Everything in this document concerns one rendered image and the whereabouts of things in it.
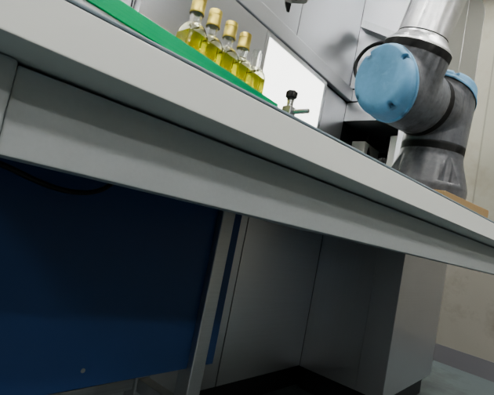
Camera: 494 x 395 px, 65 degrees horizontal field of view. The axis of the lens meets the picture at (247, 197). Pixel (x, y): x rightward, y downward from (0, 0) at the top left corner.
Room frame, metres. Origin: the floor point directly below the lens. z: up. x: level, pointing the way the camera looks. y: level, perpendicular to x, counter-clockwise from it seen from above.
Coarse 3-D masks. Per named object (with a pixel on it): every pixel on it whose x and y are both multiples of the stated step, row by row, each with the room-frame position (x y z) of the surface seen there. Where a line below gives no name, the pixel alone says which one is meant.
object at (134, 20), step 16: (80, 0) 0.57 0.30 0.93; (96, 0) 0.58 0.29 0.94; (112, 0) 0.60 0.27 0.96; (112, 16) 0.61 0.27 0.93; (128, 16) 0.62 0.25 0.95; (144, 16) 0.64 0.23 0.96; (144, 32) 0.65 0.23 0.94; (160, 32) 0.67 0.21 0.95; (176, 48) 0.70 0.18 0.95; (192, 48) 0.73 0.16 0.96; (208, 64) 0.76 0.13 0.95; (240, 80) 0.84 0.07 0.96
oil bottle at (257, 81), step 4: (252, 68) 1.03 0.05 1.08; (256, 68) 1.04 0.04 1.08; (252, 72) 1.03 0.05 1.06; (256, 72) 1.04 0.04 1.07; (260, 72) 1.05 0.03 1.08; (252, 76) 1.03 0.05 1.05; (256, 76) 1.04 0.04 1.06; (260, 76) 1.05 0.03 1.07; (264, 76) 1.06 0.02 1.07; (252, 80) 1.03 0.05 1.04; (256, 80) 1.04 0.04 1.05; (260, 80) 1.05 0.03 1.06; (264, 80) 1.06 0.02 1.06; (252, 84) 1.03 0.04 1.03; (256, 84) 1.04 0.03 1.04; (260, 84) 1.05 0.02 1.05; (256, 88) 1.04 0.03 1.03; (260, 88) 1.06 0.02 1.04; (260, 92) 1.06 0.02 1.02
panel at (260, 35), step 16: (144, 0) 0.91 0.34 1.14; (160, 0) 0.95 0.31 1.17; (176, 0) 0.98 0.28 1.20; (208, 0) 1.06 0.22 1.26; (224, 0) 1.10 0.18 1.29; (160, 16) 0.95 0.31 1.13; (176, 16) 0.99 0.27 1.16; (224, 16) 1.11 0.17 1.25; (240, 16) 1.16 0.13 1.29; (240, 32) 1.17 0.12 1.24; (256, 32) 1.23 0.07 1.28; (256, 48) 1.24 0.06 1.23; (288, 48) 1.36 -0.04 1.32; (304, 64) 1.45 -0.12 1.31; (320, 80) 1.55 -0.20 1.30; (320, 112) 1.58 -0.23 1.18
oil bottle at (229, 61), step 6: (228, 48) 0.95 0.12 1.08; (222, 54) 0.94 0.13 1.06; (228, 54) 0.95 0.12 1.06; (234, 54) 0.97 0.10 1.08; (222, 60) 0.94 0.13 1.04; (228, 60) 0.95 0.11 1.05; (234, 60) 0.97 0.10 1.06; (222, 66) 0.94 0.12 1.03; (228, 66) 0.95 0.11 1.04; (234, 66) 0.97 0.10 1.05; (234, 72) 0.97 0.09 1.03
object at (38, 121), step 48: (0, 96) 0.24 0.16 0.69; (48, 96) 0.26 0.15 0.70; (96, 96) 0.28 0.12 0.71; (0, 144) 0.25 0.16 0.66; (48, 144) 0.27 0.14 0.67; (96, 144) 0.29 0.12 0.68; (144, 144) 0.31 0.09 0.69; (192, 144) 0.34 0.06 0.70; (192, 192) 0.35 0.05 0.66; (240, 192) 0.38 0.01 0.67; (288, 192) 0.43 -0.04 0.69; (336, 192) 0.48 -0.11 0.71; (384, 240) 0.57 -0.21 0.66; (432, 240) 0.68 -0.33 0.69
